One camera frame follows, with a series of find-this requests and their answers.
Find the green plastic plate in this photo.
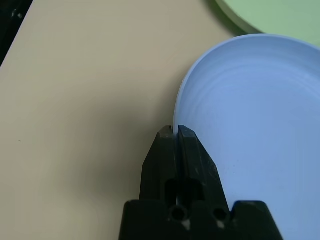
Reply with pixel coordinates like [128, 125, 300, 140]
[208, 0, 320, 48]

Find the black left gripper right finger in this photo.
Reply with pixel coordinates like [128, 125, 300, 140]
[177, 124, 232, 216]

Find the dark foam floor mat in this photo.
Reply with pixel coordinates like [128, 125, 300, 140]
[0, 0, 35, 70]

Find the blue plastic plate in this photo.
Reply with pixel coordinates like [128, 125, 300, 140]
[173, 33, 320, 240]

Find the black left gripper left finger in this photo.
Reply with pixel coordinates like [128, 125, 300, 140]
[139, 125, 180, 201]

